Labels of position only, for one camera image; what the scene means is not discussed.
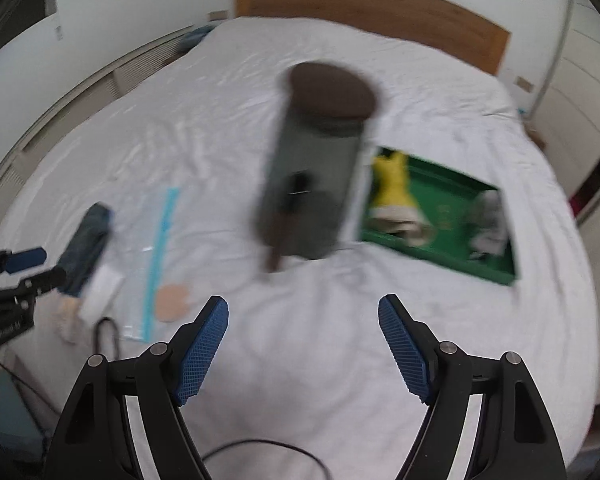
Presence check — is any black hair tie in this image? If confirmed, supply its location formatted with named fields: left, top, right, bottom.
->
left=92, top=316, right=124, bottom=361

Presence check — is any yellow towel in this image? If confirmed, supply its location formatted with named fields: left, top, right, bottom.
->
left=370, top=150, right=422, bottom=212

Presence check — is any blue item on sill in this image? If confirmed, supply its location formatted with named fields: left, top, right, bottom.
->
left=177, top=25, right=216, bottom=54

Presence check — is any green storage box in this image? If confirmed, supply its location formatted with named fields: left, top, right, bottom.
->
left=357, top=146, right=518, bottom=287

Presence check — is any small bedside box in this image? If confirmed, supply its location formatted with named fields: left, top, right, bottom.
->
left=500, top=67, right=537, bottom=111

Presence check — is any white wardrobe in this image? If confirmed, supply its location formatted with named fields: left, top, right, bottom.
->
left=527, top=0, right=600, bottom=221

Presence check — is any white radiator cover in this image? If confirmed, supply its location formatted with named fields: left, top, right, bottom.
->
left=0, top=25, right=216, bottom=201

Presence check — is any dark grey translucent lid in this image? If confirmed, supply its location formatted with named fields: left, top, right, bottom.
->
left=252, top=60, right=383, bottom=273

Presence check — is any grey felt cloth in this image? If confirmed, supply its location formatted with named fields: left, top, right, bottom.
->
left=472, top=191, right=512, bottom=262

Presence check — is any grey towel with blue trim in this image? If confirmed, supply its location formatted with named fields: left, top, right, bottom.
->
left=60, top=202, right=116, bottom=298

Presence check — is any small beige cloth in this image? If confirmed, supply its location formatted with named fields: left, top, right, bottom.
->
left=55, top=295, right=88, bottom=343

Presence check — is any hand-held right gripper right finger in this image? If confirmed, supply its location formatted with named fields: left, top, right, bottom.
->
left=377, top=294, right=566, bottom=480

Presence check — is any black cable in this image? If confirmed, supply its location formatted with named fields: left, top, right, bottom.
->
left=200, top=439, right=332, bottom=480
left=0, top=350, right=56, bottom=441

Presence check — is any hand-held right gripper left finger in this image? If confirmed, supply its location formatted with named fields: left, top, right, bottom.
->
left=42, top=295, right=230, bottom=480

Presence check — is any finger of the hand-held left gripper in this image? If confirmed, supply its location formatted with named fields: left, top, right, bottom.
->
left=0, top=266, right=68, bottom=307
left=0, top=245, right=47, bottom=278

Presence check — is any wooden headboard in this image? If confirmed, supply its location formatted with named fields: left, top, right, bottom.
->
left=234, top=0, right=511, bottom=77

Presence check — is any white tissue pack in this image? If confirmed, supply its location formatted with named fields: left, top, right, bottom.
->
left=77, top=265, right=124, bottom=322

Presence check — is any clear zip bag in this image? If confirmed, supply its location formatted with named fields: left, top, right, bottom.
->
left=112, top=186, right=198, bottom=345

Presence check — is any beige round powder puff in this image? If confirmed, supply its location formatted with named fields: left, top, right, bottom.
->
left=157, top=284, right=191, bottom=323

